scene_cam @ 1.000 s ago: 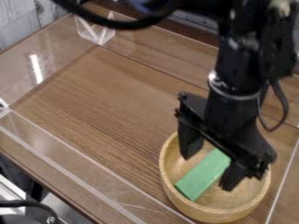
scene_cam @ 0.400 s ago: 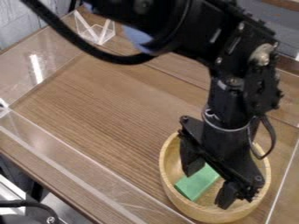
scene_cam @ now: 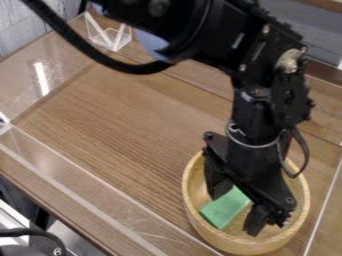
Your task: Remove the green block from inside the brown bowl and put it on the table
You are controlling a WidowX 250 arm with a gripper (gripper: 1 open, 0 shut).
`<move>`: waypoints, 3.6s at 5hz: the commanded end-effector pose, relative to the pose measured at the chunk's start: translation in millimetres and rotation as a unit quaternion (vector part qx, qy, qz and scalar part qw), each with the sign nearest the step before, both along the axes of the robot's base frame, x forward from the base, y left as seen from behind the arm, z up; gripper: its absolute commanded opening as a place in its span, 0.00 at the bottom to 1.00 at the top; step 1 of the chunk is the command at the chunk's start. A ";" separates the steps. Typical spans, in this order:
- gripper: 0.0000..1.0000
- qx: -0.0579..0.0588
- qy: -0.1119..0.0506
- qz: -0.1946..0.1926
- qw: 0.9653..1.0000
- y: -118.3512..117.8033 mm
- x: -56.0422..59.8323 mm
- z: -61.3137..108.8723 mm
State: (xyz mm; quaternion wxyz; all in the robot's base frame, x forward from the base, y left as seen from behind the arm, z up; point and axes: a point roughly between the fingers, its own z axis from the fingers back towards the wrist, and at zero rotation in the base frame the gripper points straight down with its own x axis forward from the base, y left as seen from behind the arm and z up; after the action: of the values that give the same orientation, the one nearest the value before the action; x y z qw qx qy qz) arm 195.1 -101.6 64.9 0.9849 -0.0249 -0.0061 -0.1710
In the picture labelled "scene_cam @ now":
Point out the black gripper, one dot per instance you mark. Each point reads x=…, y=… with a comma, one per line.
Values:
x=252, y=165

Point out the green rectangular block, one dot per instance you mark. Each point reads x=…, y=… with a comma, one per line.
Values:
x=220, y=212

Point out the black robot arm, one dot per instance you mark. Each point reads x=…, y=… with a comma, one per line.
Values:
x=234, y=36

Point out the brown wooden bowl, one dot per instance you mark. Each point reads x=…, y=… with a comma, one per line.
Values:
x=233, y=240

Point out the clear acrylic corner bracket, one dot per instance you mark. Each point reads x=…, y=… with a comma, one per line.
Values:
x=111, y=39

